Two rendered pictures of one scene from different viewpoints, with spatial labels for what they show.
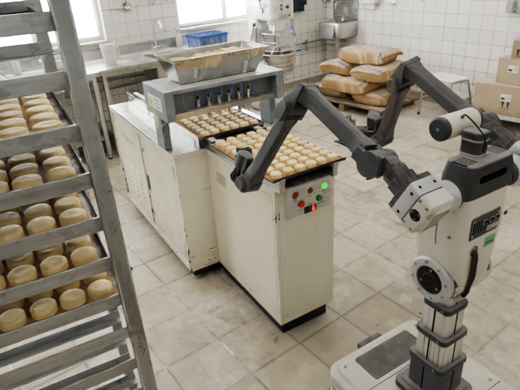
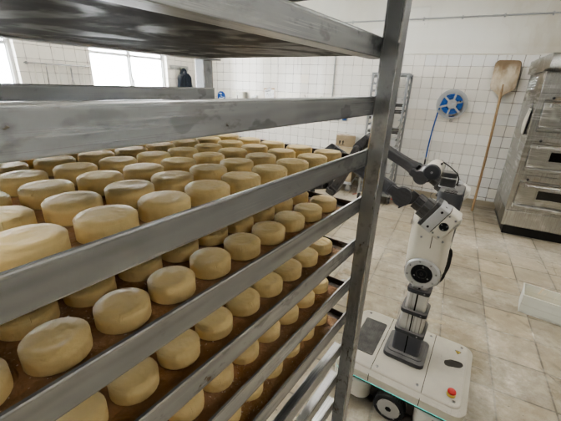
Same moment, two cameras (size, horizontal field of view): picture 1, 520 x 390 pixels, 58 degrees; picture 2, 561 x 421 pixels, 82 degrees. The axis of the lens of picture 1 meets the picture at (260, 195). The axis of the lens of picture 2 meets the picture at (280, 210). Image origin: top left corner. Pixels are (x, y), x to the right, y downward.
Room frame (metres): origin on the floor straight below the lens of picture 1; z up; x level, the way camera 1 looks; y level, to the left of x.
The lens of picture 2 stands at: (0.33, 0.71, 1.62)
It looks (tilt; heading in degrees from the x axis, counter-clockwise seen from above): 21 degrees down; 332
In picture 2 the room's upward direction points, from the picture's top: 2 degrees clockwise
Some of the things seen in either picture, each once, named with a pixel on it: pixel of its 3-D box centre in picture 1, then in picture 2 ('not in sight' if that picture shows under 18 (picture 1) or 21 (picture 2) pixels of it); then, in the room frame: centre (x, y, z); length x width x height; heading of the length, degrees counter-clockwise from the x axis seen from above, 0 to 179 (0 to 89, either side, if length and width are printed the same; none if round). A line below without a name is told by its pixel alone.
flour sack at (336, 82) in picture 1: (351, 82); not in sight; (5.73, -1.21, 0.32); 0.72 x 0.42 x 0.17; 40
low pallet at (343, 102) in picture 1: (362, 99); not in sight; (5.85, -1.39, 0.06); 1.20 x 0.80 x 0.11; 38
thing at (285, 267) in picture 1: (268, 225); not in sight; (2.20, -0.04, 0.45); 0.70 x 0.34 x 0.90; 30
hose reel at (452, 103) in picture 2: not in sight; (446, 129); (3.55, -3.69, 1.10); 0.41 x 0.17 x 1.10; 36
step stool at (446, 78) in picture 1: (447, 95); not in sight; (5.19, -2.20, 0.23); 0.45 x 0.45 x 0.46; 27
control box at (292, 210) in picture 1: (307, 197); not in sight; (1.88, -0.22, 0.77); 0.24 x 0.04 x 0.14; 120
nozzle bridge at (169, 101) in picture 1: (217, 105); not in sight; (2.64, 0.21, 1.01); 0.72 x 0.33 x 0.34; 120
